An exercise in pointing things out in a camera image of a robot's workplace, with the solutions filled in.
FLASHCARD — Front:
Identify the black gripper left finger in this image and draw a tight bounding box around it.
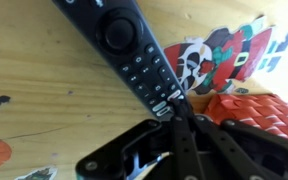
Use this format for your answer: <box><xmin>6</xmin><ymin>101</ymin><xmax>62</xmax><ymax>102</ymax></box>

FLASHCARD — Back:
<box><xmin>75</xmin><ymin>99</ymin><xmax>206</xmax><ymax>180</ymax></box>

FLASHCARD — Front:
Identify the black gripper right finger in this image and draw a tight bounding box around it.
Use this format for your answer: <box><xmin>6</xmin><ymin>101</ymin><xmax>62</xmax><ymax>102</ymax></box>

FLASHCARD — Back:
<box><xmin>193</xmin><ymin>114</ymin><xmax>288</xmax><ymax>180</ymax></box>

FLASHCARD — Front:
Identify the black remote control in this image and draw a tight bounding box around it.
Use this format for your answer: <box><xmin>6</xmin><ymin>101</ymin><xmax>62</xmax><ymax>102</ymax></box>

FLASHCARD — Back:
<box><xmin>52</xmin><ymin>0</ymin><xmax>187</xmax><ymax>118</ymax></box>

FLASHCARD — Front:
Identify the red woven basket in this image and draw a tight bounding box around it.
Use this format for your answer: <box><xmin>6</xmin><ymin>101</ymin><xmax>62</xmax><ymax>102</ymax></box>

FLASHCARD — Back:
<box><xmin>203</xmin><ymin>93</ymin><xmax>288</xmax><ymax>146</ymax></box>

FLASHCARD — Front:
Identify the Santa sticker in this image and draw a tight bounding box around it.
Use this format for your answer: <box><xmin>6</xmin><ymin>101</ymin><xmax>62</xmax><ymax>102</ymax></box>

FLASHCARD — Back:
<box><xmin>163</xmin><ymin>14</ymin><xmax>274</xmax><ymax>96</ymax></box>

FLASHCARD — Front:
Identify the blue shapes sticker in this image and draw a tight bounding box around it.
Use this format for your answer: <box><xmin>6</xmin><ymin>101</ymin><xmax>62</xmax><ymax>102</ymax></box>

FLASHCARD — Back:
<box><xmin>257</xmin><ymin>31</ymin><xmax>288</xmax><ymax>73</ymax></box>

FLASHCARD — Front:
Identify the haunted house sticker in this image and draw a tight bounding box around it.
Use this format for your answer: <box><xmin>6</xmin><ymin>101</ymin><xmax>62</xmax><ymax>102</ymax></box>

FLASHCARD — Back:
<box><xmin>14</xmin><ymin>165</ymin><xmax>58</xmax><ymax>180</ymax></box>

